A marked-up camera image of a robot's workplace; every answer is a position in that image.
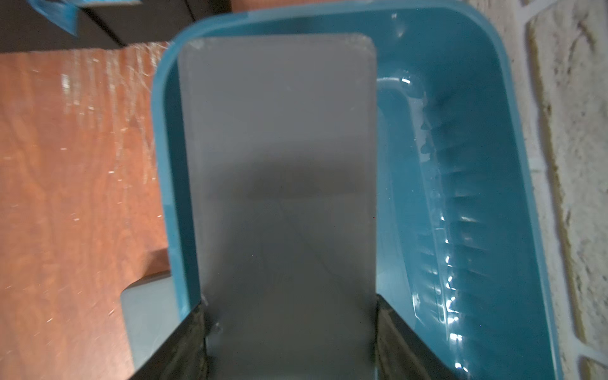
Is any black pencil case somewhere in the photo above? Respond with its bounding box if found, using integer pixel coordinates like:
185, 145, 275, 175
178, 33, 377, 379
120, 272, 181, 370

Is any black plastic toolbox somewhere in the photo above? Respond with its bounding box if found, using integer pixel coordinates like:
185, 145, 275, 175
1, 0, 232, 53

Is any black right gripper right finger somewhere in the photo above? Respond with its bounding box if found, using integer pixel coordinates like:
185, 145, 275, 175
375, 294, 457, 380

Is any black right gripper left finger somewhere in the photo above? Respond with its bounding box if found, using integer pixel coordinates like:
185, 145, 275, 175
131, 302, 208, 380

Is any teal plastic storage tray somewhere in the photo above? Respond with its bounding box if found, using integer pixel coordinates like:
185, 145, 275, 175
151, 1, 563, 379

